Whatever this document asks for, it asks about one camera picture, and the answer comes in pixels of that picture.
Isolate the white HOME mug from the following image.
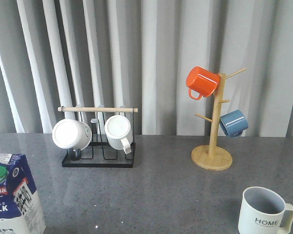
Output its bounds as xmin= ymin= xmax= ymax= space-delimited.
xmin=238 ymin=186 xmax=293 ymax=234

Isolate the blue white milk carton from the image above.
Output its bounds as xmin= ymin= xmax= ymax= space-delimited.
xmin=0 ymin=154 xmax=46 ymax=234

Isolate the white ribbed mug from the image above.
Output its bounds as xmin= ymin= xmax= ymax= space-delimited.
xmin=105 ymin=115 xmax=133 ymax=154

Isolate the orange mug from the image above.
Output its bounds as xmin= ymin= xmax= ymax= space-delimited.
xmin=186 ymin=66 xmax=220 ymax=100

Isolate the white mug with smiley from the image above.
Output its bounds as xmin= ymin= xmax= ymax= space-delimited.
xmin=52 ymin=119 xmax=92 ymax=161

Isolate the wooden mug tree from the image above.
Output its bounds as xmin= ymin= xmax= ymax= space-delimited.
xmin=191 ymin=68 xmax=246 ymax=171

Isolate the blue mug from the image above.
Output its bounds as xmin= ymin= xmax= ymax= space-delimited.
xmin=219 ymin=110 xmax=249 ymax=138

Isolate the grey white curtain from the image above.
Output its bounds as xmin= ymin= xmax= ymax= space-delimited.
xmin=0 ymin=0 xmax=293 ymax=137

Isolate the black wire mug rack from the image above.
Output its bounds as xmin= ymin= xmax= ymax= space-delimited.
xmin=58 ymin=106 xmax=138 ymax=168

